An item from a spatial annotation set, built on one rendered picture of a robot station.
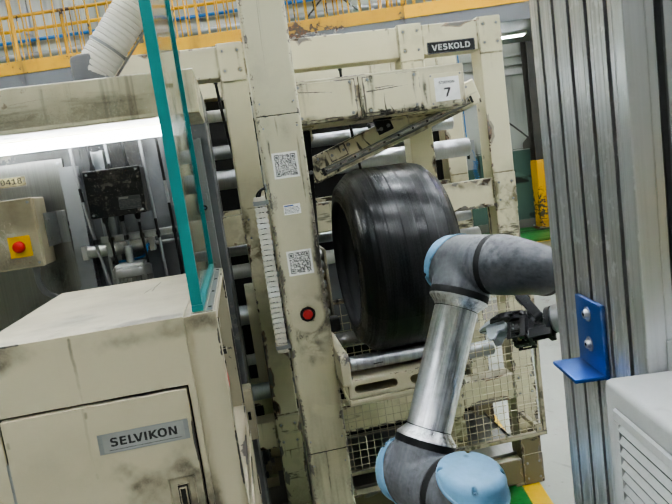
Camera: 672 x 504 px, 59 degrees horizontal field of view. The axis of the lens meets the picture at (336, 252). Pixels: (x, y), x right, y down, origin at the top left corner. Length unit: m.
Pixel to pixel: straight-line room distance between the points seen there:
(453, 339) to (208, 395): 0.46
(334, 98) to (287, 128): 0.34
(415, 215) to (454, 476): 0.81
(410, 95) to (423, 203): 0.55
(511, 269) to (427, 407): 0.30
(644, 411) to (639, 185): 0.21
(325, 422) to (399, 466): 0.78
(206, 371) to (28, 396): 0.29
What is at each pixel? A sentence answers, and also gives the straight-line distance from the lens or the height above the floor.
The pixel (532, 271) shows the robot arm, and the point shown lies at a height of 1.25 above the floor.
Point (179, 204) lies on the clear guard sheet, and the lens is 1.02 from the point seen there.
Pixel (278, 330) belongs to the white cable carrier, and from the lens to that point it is 1.83.
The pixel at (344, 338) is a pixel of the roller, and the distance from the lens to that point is 2.06.
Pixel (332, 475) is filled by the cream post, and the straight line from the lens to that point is 2.00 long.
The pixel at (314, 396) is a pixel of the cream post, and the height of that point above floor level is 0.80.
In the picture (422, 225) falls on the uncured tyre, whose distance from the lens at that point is 1.66.
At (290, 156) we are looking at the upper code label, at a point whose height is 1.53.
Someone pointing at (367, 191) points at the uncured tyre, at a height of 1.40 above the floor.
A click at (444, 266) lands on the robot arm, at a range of 1.18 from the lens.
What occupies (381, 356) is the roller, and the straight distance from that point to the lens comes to 1.81.
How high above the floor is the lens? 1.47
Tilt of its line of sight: 8 degrees down
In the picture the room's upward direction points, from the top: 8 degrees counter-clockwise
